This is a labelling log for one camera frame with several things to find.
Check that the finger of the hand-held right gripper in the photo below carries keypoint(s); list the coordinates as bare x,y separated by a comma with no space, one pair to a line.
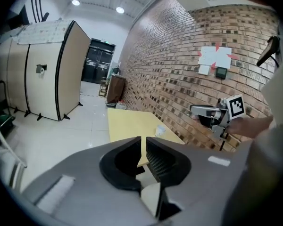
204,110
206,121

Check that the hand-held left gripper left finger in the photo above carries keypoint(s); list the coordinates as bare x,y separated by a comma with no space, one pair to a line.
85,185

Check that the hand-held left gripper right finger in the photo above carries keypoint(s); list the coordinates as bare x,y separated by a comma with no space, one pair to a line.
202,185

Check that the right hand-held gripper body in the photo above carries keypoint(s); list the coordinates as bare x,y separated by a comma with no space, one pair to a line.
235,106

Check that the small cup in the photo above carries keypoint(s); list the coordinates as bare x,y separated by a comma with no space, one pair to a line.
160,126
160,132

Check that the person's right forearm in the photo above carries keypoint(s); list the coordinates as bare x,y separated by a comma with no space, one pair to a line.
250,126

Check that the red tape piece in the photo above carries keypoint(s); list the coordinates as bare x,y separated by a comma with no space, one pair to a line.
232,56
199,53
213,66
217,47

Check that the white paper sheet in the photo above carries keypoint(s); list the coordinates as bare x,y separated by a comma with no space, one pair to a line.
222,58
207,55

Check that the black table base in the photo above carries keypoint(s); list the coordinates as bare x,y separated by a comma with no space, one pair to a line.
140,169

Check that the white metal shelf rack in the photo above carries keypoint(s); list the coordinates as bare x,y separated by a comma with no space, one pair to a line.
16,158

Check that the clear water jug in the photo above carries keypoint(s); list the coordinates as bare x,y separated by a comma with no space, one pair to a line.
120,105

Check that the dark brown cabinet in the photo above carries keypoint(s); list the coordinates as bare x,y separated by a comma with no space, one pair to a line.
116,89

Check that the dark bag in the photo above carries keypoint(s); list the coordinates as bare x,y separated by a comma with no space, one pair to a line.
116,70

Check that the wooden stool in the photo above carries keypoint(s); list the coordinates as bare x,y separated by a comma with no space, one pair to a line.
103,88

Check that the beige partition panel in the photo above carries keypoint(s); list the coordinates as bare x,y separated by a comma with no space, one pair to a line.
73,72
19,76
44,91
3,74

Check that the black trolley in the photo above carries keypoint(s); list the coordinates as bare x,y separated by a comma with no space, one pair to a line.
4,120

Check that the black double door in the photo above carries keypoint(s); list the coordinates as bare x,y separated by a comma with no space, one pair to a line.
97,62

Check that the green exit sign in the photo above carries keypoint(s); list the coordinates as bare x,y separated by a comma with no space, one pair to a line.
105,41

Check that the round ceiling light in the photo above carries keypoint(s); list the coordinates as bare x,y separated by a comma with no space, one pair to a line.
119,10
76,2

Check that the white sheet over partitions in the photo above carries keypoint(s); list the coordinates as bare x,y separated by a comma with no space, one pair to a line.
42,32

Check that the staircase with black railing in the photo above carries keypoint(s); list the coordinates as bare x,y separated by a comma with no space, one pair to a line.
37,3

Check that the black wall display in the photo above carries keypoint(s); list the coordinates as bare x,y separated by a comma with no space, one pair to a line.
221,73

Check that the small white wall panel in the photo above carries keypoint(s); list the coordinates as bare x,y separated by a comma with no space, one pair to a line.
203,70

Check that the small black wall holder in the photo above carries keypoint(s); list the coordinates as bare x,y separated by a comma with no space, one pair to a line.
41,69

